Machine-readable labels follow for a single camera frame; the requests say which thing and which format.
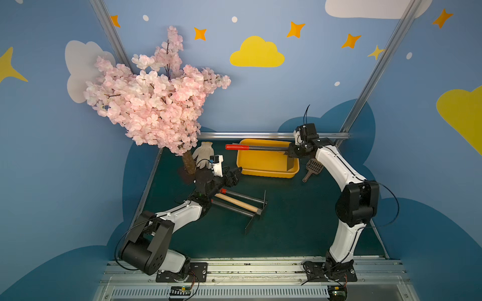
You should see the red grip rake back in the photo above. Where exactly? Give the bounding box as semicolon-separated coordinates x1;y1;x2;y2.
225;140;300;173

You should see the yellow plastic storage box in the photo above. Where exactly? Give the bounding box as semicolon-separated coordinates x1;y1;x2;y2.
234;139;300;179

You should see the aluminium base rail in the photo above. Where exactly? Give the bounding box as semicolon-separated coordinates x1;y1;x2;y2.
94;256;419;300

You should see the brown slotted plastic scoop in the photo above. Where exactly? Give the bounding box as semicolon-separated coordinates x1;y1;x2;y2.
303;158;324;183

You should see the small circuit board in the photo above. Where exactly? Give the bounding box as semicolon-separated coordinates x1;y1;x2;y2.
168;286;193;300
328;286;348;301

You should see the right aluminium frame post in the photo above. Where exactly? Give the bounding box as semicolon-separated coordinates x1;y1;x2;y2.
339;0;423;140

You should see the white work glove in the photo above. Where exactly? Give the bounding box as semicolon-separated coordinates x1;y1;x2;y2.
193;141;215;169

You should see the aluminium frame post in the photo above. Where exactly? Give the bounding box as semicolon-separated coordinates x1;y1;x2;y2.
339;0;423;140
90;0;132;68

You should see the left small circuit board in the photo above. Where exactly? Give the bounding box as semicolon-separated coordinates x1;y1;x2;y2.
168;286;193;300

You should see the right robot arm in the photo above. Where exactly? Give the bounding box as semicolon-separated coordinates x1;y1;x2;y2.
289;131;380;269

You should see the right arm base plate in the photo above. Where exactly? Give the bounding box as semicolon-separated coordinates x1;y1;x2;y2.
303;260;358;283

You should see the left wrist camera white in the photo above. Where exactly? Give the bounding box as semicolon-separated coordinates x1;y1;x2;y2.
210;155;223;178

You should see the pink cherry blossom tree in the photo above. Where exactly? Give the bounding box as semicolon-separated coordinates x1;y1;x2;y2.
84;26;231;175

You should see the wooden handle hoe lower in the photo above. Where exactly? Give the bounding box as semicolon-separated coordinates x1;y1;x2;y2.
215;193;266;216

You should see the horizontal aluminium frame bar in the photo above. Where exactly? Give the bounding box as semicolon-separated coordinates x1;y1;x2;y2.
198;132;350;141

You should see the left aluminium frame post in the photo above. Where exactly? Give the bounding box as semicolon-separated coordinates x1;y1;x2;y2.
90;0;132;68

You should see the right small circuit board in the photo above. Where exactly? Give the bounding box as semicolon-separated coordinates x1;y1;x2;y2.
328;286;348;301

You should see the red grip rake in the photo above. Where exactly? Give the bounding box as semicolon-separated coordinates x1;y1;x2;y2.
225;140;300;173
220;189;267;206
211;199;256;235

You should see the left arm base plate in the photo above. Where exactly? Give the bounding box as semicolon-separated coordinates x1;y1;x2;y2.
156;262;208;283

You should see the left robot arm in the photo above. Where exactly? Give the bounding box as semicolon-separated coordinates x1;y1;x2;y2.
115;168;242;280

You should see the red grip rake front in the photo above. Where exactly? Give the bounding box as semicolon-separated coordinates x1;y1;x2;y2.
211;199;256;235

